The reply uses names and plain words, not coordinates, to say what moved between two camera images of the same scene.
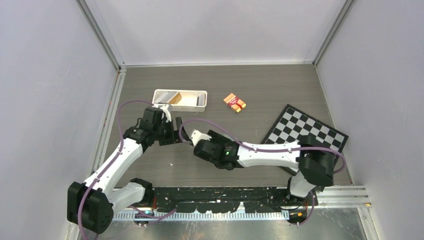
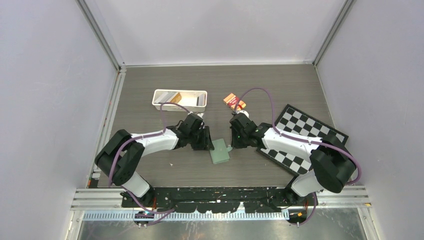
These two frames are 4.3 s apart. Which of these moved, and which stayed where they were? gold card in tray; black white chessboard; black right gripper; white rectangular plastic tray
Moved: black right gripper
Stayed: white rectangular plastic tray; black white chessboard; gold card in tray
